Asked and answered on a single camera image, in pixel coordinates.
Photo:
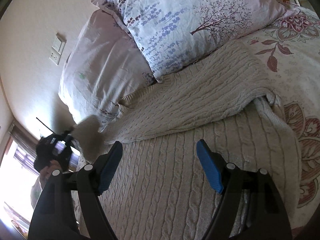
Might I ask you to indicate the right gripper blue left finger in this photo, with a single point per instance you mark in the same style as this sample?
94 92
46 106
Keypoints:
54 216

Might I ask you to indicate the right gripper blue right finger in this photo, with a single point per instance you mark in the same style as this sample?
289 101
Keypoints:
265 215

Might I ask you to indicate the cream cable-knit sweater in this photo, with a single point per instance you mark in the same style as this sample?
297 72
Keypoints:
159 190

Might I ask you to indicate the person's left hand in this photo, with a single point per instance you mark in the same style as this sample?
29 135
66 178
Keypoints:
46 172

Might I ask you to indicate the window with curtain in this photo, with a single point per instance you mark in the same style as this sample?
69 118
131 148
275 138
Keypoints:
17 178

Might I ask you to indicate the pale pink pillow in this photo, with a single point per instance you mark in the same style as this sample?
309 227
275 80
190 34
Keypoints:
104 66

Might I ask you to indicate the floral bedspread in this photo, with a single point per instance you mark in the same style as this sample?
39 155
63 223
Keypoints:
289 49

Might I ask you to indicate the floral tree print pillow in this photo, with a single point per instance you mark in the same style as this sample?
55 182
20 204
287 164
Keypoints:
172 34

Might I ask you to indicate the white wall switch plate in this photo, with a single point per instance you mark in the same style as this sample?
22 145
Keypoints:
57 49

